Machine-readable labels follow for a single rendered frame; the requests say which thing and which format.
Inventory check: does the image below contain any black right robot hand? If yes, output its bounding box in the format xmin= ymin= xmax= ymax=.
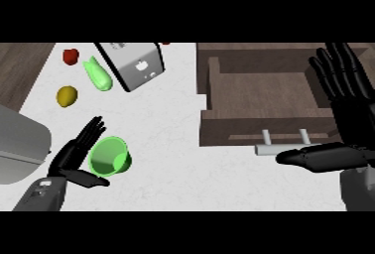
xmin=275 ymin=42 xmax=375 ymax=174

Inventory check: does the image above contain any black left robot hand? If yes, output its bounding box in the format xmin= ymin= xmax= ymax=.
xmin=48 ymin=115 xmax=111 ymax=190

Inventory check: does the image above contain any green cup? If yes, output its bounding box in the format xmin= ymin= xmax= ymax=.
xmin=88 ymin=136 xmax=133 ymax=178

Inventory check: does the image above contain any brown wooden drawer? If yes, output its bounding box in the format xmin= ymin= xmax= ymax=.
xmin=207 ymin=56 xmax=340 ymax=120
xmin=198 ymin=109 xmax=343 ymax=148

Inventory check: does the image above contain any brown wooden drawer front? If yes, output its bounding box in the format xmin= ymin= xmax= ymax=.
xmin=198 ymin=109 xmax=343 ymax=148

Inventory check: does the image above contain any grey rounded appliance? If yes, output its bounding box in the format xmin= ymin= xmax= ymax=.
xmin=0 ymin=104 xmax=54 ymax=186

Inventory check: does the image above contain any yellow fruit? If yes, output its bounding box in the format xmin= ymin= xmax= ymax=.
xmin=57 ymin=85 xmax=80 ymax=108

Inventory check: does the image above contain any green vegetable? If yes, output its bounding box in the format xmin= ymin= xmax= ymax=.
xmin=83 ymin=56 xmax=114 ymax=92

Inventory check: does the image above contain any brown wooden cabinet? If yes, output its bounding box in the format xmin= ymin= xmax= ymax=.
xmin=195 ymin=42 xmax=375 ymax=109

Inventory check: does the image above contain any silver toaster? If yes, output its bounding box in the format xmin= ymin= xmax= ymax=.
xmin=94 ymin=42 xmax=167 ymax=93

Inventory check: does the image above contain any red pepper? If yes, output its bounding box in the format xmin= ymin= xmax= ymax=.
xmin=63 ymin=48 xmax=82 ymax=66

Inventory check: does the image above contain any grey drawer handle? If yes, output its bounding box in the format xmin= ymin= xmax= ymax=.
xmin=255 ymin=128 xmax=314 ymax=156

